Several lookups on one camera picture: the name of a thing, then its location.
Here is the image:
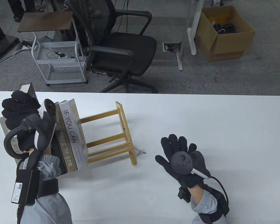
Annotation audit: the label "person's right hand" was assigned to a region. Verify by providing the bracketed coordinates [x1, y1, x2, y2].
[155, 134, 210, 188]

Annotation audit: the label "person's left hand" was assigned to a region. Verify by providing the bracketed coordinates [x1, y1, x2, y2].
[1, 91, 41, 152]

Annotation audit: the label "grey hardcover book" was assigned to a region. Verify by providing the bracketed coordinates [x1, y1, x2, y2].
[0, 82, 38, 172]

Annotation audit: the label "person's right forearm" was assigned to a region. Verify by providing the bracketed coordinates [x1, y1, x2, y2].
[190, 184, 227, 224]

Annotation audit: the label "person's left forearm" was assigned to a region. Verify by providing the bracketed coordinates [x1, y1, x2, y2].
[18, 149, 73, 224]

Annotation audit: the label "black round-faced hand controller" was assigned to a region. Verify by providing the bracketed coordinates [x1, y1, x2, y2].
[170, 151, 211, 180]

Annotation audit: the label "golden wooden book rack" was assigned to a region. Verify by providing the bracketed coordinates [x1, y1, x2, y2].
[80, 101, 137, 166]

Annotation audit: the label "white power strip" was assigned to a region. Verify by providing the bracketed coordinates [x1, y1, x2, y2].
[20, 40, 40, 51]

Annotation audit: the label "white book with black lettering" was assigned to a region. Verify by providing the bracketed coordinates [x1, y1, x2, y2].
[58, 98, 88, 170]

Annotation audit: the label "white cart with wooden top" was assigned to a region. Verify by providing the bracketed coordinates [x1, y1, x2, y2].
[17, 11, 89, 87]

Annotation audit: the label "olive book with script lettering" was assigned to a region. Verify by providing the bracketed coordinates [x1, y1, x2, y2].
[54, 101, 79, 173]

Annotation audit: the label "black wrist box with label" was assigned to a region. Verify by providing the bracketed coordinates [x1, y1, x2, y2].
[10, 156, 60, 207]

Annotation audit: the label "grey desk leg with foot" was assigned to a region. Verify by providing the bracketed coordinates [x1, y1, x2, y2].
[176, 0, 192, 71]

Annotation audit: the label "metal floor socket box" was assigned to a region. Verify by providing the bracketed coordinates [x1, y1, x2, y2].
[162, 42, 178, 53]

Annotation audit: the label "black mesh office chair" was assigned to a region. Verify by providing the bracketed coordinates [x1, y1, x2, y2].
[65, 0, 158, 94]

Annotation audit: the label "brown cardboard box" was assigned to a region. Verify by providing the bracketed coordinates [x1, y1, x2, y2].
[195, 6, 256, 62]

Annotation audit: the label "white desk leg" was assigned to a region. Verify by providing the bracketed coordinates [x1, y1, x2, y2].
[186, 0, 206, 56]

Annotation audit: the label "black devices in box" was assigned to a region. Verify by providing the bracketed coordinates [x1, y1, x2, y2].
[211, 21, 235, 35]

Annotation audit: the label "white floor cable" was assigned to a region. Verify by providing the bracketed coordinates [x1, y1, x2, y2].
[0, 47, 25, 77]

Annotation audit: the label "black wrist strap with cable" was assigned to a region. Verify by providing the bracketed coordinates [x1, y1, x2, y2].
[177, 176, 230, 219]

